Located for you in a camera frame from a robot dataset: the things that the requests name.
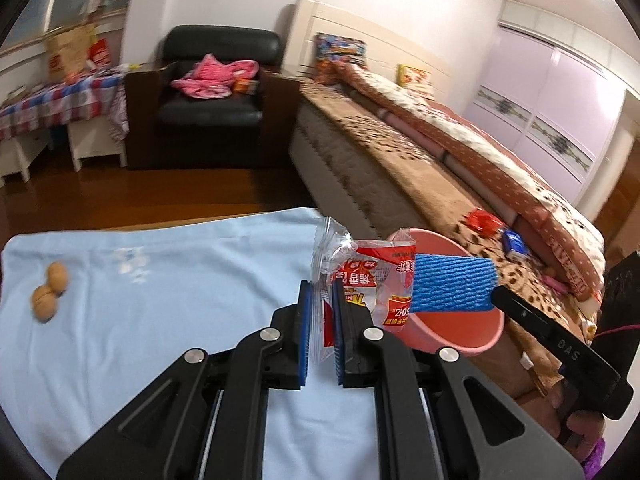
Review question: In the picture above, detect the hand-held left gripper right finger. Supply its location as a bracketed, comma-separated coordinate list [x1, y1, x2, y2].
[331, 278, 583, 480]

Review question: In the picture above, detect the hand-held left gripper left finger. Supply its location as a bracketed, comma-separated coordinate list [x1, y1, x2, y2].
[56, 280, 313, 480]

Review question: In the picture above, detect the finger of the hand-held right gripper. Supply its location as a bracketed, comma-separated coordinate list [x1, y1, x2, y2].
[490, 286, 557, 342]

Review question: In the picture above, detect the clear red-print snack packet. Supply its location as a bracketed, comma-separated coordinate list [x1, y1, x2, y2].
[312, 216, 418, 365]

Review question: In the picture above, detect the pink plastic bucket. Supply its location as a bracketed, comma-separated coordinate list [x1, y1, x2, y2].
[386, 228, 506, 356]

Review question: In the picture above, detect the blue foam net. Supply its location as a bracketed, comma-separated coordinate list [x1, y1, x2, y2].
[411, 255, 498, 313]

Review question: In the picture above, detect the person's right hand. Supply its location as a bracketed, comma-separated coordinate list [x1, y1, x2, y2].
[547, 385, 608, 461]

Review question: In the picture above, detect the blue tissue pack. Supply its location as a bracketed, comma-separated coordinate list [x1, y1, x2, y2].
[501, 229, 528, 260]

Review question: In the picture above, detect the purple clothing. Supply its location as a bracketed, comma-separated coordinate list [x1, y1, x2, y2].
[582, 437, 608, 480]

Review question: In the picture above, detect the red snack packet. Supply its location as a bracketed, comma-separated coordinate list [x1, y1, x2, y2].
[465, 208, 503, 235]

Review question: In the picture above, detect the light blue cloth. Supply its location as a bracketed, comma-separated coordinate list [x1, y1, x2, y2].
[0, 206, 396, 480]

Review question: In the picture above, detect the dotted pink-white quilt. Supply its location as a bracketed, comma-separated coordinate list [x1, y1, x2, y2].
[335, 62, 606, 301]

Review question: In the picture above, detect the wooden door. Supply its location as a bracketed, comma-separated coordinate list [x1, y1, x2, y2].
[595, 125, 640, 256]

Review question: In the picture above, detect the brown floral blanket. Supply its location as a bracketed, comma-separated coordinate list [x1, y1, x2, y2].
[300, 80, 601, 391]

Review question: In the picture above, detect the lilac sliding wardrobe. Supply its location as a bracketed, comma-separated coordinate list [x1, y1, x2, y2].
[462, 0, 628, 211]

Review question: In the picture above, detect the black leather armchair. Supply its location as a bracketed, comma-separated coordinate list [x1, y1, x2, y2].
[125, 25, 301, 170]

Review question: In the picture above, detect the yellow floral pillow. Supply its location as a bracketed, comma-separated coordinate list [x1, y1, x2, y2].
[396, 64, 432, 93]

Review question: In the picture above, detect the pink clothing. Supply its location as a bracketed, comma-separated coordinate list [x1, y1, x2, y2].
[171, 55, 261, 100]

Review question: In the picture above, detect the cartoon print pillow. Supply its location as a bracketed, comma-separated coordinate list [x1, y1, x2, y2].
[315, 32, 368, 86]

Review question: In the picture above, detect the white bed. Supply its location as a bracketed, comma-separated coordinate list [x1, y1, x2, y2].
[287, 0, 608, 396]

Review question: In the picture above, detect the checkered tablecloth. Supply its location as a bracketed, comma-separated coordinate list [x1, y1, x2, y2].
[0, 67, 130, 143]

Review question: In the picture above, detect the red bag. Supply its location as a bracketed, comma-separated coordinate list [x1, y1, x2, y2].
[87, 39, 112, 67]

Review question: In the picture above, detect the brown paper bag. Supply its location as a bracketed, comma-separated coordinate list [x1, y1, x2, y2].
[46, 25, 96, 81]

